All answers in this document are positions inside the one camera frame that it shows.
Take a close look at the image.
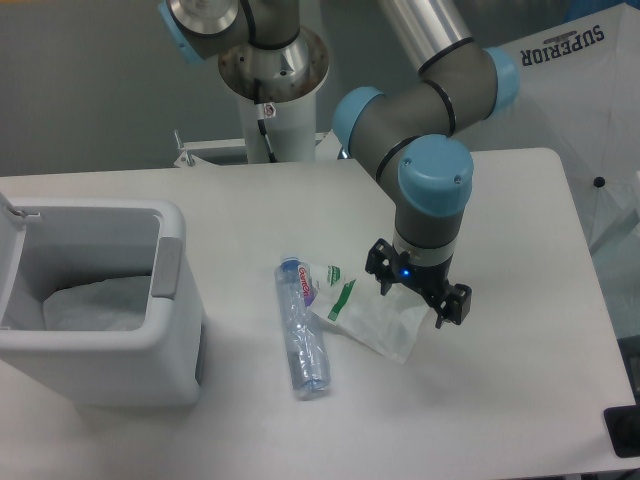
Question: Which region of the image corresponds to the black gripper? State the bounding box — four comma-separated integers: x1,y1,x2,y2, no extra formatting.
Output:
365,238,472,329

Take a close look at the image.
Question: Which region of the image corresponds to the white and green plastic wrapper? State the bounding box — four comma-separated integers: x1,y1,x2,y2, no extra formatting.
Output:
309,263,433,364

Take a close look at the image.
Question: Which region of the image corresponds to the clear plastic water bottle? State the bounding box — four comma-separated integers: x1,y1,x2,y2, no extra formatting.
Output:
274,255,331,400

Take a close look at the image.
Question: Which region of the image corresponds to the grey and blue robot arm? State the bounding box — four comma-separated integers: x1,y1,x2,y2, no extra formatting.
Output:
158,1,519,325

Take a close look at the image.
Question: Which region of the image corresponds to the white trash can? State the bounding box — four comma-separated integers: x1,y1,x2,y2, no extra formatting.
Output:
1,197,205,406

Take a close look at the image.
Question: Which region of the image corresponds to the black device at table edge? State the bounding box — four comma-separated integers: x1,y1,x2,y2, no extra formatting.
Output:
604,405,639,458

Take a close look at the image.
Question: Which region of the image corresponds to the white Superior umbrella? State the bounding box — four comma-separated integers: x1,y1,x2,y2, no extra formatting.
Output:
494,1,639,244

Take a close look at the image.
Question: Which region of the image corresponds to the white metal mounting frame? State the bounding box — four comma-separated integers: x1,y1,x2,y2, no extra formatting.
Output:
172,129,351,169

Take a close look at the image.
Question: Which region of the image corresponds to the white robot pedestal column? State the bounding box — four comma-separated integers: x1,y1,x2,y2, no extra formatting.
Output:
236,92,316,164

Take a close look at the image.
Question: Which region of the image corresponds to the black cable on pedestal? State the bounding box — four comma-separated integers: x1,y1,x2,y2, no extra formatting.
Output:
252,79,278,164

